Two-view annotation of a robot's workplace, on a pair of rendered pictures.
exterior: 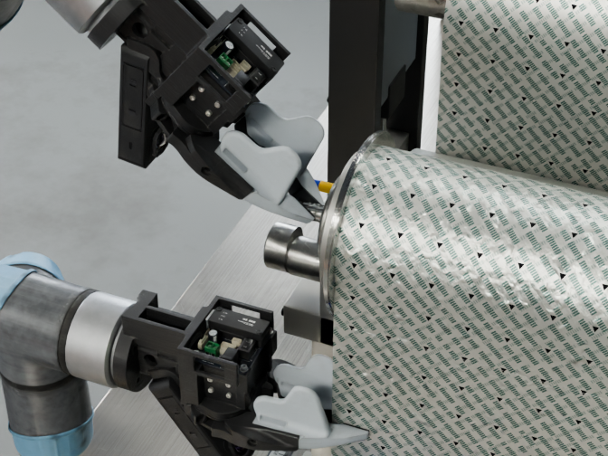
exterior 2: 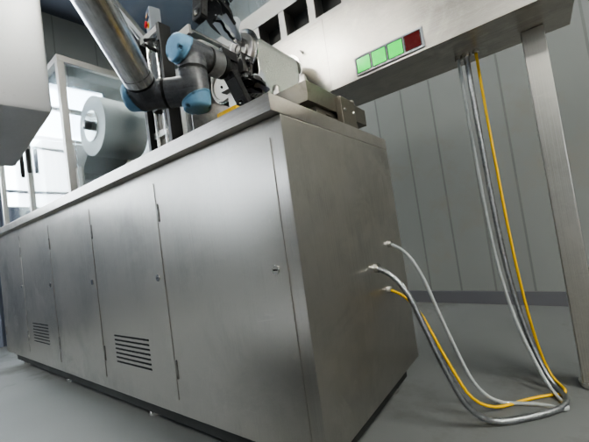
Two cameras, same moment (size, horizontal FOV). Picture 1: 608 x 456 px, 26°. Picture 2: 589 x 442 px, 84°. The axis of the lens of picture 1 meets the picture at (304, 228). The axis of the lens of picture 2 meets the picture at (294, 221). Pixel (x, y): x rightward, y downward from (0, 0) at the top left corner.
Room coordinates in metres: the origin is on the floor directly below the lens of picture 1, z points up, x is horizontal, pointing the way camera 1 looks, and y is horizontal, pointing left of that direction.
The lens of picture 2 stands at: (0.45, 1.01, 0.59)
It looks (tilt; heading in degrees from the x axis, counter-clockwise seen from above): 3 degrees up; 284
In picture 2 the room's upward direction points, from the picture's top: 8 degrees counter-clockwise
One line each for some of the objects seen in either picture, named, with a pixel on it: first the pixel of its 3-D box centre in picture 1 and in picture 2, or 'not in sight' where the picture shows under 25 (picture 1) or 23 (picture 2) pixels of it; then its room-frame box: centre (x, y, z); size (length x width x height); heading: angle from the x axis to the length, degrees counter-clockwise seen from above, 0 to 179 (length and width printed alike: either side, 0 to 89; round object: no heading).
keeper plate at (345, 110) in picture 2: not in sight; (347, 116); (0.49, -0.10, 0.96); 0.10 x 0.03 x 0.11; 67
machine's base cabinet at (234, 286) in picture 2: not in sight; (144, 288); (1.65, -0.45, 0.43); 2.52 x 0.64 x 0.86; 157
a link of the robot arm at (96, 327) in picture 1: (114, 338); (213, 63); (0.83, 0.16, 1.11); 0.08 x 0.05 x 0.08; 157
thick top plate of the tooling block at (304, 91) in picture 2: not in sight; (320, 113); (0.58, -0.12, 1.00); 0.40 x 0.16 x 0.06; 67
